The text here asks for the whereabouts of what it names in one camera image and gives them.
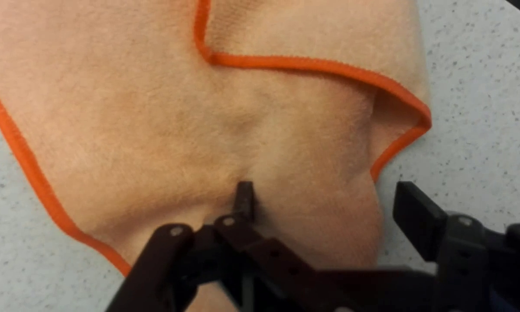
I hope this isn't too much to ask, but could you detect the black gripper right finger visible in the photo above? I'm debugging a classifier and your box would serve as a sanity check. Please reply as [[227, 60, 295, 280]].
[[394, 180, 520, 312]]

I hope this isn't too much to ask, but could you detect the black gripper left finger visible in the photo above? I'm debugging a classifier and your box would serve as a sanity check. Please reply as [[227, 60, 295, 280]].
[[106, 180, 309, 312]]

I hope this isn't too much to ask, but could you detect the orange cloth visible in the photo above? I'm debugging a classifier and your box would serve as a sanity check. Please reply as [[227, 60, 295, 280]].
[[0, 0, 434, 312]]

